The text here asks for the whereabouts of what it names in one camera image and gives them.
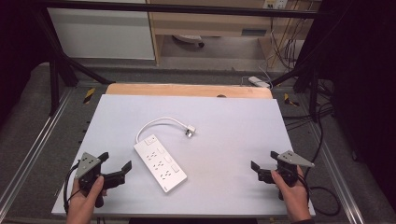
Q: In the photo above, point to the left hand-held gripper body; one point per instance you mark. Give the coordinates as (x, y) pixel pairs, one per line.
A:
(88, 166)

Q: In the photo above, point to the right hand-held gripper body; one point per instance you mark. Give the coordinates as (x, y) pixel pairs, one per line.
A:
(292, 159)

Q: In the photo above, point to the person's left hand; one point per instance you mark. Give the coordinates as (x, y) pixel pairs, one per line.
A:
(83, 202)

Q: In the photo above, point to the person's right hand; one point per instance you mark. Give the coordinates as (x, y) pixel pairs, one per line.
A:
(294, 199)

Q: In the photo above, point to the yellow black striped tape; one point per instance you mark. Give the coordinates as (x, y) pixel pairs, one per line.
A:
(89, 95)
(289, 100)

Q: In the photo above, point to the white plug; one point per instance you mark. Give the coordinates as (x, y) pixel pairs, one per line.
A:
(190, 130)

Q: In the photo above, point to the small white floor power strip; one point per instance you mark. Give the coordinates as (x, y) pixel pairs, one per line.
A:
(258, 81)

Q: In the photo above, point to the black metal stand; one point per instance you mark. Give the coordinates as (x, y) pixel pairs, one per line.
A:
(311, 77)
(56, 74)

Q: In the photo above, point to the light wooden board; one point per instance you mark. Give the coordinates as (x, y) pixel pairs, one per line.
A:
(186, 90)

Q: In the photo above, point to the white cabinet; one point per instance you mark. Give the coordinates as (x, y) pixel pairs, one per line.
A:
(102, 34)

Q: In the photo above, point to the white chair base with caster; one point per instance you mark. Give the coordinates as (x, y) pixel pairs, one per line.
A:
(190, 39)

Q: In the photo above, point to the light wooden desk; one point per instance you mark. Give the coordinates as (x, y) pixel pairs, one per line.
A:
(211, 23)

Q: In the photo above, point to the aluminium rail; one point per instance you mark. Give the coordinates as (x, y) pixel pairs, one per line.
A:
(339, 183)
(34, 146)

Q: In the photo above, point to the white wall socket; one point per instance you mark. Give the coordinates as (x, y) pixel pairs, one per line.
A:
(275, 3)

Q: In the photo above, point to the black metal frame bar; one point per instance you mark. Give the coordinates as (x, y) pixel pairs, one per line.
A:
(174, 8)

